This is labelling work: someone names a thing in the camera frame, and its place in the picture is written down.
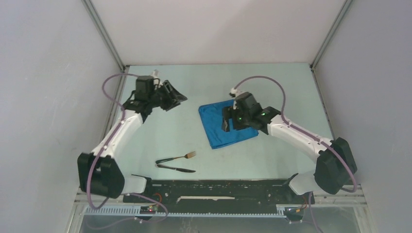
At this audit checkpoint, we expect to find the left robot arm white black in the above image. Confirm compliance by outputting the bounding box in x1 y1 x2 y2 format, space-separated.
77 74 187 202

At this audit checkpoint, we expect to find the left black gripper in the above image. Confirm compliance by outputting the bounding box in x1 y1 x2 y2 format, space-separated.
148 81 187 112

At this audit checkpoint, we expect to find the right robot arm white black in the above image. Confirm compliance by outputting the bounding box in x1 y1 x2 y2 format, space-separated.
222 89 357 203

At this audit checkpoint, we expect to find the aluminium frame rail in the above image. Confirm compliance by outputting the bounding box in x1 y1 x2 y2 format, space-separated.
74 179 366 217

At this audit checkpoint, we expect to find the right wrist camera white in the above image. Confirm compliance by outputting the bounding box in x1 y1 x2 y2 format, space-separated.
229 87 242 109

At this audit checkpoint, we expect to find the blue cloth napkin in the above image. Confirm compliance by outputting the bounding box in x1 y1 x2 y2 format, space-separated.
198 100 258 150

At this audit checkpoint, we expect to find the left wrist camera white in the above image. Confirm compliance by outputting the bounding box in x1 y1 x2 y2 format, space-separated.
151 69 162 89

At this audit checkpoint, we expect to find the fork with black handle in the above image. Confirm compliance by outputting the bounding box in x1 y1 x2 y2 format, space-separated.
155 151 196 164

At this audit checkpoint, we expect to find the small circuit board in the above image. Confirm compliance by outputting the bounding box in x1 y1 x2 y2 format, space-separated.
139 206 158 215

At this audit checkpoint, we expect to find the knife with black handle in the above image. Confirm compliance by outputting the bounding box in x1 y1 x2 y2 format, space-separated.
155 164 196 173

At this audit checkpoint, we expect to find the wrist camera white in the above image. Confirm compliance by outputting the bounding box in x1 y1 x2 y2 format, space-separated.
229 87 242 109
151 69 162 89

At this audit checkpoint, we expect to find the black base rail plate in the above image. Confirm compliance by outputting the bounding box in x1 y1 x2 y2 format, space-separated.
123 179 316 216

